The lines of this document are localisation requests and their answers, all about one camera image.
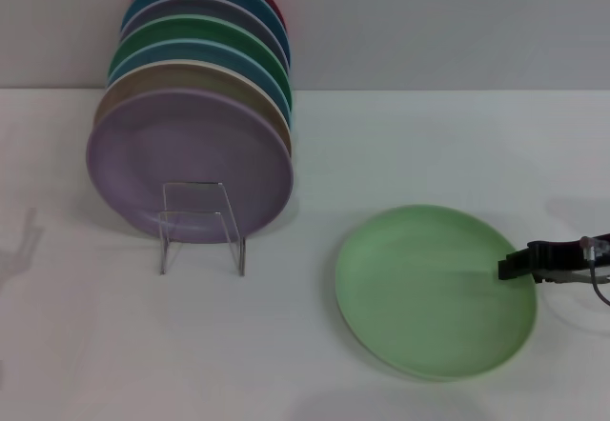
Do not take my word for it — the light green plate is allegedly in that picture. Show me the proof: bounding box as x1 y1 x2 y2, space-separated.
334 204 539 383

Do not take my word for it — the tan beige plate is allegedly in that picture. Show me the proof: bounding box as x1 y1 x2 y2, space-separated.
92 58 293 155

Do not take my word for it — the light blue plate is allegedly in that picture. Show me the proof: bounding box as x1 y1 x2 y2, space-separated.
107 37 293 117

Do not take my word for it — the metal wire plate rack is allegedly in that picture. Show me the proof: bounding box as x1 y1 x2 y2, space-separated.
158 181 247 277

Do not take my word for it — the lavender purple plate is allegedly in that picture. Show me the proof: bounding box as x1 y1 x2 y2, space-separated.
85 88 295 245

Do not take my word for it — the dark green plate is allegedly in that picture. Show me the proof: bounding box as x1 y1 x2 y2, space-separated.
107 13 293 103

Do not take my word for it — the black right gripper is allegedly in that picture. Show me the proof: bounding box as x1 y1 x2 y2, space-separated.
498 232 610 287

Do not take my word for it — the grey right gripper cable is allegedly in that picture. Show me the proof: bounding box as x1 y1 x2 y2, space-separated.
588 249 610 306

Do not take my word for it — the grey plate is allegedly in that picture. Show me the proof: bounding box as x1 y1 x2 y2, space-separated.
120 0 292 74

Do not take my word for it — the metal cable connector plug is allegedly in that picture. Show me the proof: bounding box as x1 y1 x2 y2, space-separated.
579 235 609 261

